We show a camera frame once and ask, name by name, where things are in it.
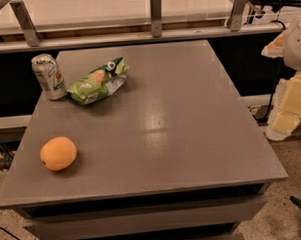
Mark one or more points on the metal railing bracket middle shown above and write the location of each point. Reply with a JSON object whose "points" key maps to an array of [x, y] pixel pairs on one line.
{"points": [[156, 17]]}

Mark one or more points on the grey cabinet drawer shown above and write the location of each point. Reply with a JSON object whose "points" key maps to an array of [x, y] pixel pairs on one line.
{"points": [[146, 218]]}

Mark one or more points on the orange fruit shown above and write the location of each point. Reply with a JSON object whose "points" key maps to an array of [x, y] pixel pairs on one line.
{"points": [[58, 153]]}

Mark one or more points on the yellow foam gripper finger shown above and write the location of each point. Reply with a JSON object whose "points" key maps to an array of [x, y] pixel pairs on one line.
{"points": [[285, 116], [275, 48]]}

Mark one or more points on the silver soda can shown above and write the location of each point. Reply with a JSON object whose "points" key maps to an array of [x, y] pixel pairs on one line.
{"points": [[47, 71]]}

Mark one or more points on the metal railing bracket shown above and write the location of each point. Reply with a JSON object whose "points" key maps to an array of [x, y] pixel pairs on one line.
{"points": [[156, 17], [24, 20], [235, 20]]}

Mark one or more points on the metal railing bracket left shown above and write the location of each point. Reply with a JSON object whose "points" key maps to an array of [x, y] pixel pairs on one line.
{"points": [[24, 20]]}

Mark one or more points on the green rice chip bag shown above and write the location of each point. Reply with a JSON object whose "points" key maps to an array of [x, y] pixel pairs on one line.
{"points": [[98, 84]]}

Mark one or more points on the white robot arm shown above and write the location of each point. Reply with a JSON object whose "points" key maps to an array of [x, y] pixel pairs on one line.
{"points": [[292, 45]]}

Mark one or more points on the metal railing bracket right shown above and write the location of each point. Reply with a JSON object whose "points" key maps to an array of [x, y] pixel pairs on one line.
{"points": [[235, 20]]}

